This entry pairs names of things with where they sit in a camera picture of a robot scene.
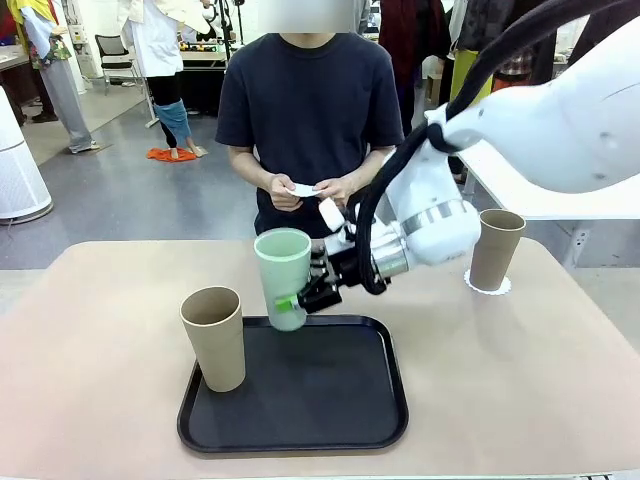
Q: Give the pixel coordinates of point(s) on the black office chair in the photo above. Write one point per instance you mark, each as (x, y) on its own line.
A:
(115, 50)

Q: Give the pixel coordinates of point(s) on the person's right forearm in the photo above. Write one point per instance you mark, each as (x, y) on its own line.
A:
(247, 167)

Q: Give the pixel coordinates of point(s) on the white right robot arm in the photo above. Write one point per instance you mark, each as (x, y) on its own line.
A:
(575, 125)

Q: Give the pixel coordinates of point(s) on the person's left forearm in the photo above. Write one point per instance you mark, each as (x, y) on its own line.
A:
(370, 167)

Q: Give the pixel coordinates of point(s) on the brown tall cup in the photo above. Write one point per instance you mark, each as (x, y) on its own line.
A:
(215, 345)
(495, 255)

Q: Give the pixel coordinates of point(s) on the mannequin in white coat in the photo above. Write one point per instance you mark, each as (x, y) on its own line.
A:
(157, 45)

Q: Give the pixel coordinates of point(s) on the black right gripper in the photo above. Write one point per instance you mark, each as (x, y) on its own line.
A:
(345, 272)

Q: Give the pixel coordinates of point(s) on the yellow-green hanging garment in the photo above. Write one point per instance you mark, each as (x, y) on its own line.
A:
(465, 75)

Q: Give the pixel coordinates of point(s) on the dark red hanging garment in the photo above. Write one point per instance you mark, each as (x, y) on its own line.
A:
(410, 40)

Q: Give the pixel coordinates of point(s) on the person's right hand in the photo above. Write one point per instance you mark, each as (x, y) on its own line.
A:
(284, 195)

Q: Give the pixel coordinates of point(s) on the white lace paper coaster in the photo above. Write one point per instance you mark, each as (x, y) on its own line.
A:
(306, 190)
(506, 287)

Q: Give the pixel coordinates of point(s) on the black plastic serving tray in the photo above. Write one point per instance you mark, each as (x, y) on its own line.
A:
(310, 400)

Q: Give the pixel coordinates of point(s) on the person's left hand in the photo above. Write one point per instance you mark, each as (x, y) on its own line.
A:
(342, 189)

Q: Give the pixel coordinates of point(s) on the orange cloth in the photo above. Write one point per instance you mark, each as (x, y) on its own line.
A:
(170, 155)

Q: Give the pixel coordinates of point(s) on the pale green tall cup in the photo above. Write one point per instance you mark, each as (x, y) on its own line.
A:
(282, 280)

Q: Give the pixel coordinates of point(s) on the white side table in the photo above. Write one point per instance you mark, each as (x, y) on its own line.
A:
(500, 195)

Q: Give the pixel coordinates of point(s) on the white air purifier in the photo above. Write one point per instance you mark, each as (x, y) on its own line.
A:
(17, 165)

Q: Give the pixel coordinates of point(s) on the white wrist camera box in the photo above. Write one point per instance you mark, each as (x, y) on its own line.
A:
(332, 215)

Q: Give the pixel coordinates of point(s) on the mannequin in yellow floral clothes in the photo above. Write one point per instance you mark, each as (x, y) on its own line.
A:
(60, 90)

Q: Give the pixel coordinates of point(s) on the person in navy t-shirt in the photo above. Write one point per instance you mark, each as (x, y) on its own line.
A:
(310, 100)

